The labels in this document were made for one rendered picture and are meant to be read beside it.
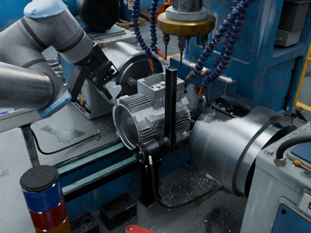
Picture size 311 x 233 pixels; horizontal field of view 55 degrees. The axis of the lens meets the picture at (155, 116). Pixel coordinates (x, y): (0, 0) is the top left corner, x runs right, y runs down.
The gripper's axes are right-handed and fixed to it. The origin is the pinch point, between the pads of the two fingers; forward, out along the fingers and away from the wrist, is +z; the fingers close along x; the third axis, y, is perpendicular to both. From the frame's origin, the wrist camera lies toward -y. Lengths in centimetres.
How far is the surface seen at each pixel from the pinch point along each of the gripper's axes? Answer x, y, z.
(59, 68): 224, 12, 94
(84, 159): -1.2, -19.0, 8.5
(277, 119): -44, 23, 6
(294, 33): -22, 62, 16
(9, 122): 13.2, -26.7, -11.7
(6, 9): 541, 35, 102
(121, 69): 15.1, 13.0, 3.5
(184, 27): -12.5, 28.3, -11.0
